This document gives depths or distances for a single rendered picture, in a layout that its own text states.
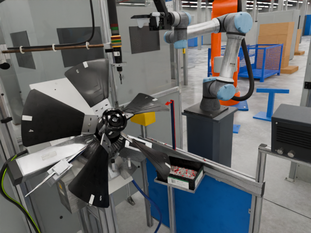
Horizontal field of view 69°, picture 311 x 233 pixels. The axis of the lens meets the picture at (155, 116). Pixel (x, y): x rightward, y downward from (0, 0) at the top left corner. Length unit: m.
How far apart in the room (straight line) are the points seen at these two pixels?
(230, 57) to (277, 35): 7.38
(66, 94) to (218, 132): 1.01
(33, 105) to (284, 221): 2.10
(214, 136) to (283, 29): 7.41
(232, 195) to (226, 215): 0.15
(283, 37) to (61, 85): 8.06
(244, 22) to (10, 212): 1.89
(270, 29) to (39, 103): 8.45
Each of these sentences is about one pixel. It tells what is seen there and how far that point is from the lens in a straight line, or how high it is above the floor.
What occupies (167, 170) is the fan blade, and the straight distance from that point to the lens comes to 1.09.
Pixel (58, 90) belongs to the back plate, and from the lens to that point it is 1.36.
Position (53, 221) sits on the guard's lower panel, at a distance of 2.06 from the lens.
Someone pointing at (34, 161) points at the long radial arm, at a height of 1.12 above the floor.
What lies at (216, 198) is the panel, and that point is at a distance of 1.46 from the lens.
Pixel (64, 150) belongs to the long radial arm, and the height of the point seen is 1.11.
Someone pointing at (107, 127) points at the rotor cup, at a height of 1.20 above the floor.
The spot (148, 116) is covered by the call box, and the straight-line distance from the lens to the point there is 1.54.
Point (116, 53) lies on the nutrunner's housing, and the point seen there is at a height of 1.50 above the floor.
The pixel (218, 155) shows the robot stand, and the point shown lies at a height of 0.71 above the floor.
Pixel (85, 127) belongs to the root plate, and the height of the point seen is 1.20.
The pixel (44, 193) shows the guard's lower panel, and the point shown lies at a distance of 1.90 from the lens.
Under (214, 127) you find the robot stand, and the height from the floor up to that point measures 0.93.
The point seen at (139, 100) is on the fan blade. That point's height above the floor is 1.23.
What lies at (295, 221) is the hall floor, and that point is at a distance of 2.41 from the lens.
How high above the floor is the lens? 1.57
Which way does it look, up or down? 20 degrees down
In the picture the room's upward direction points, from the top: 4 degrees counter-clockwise
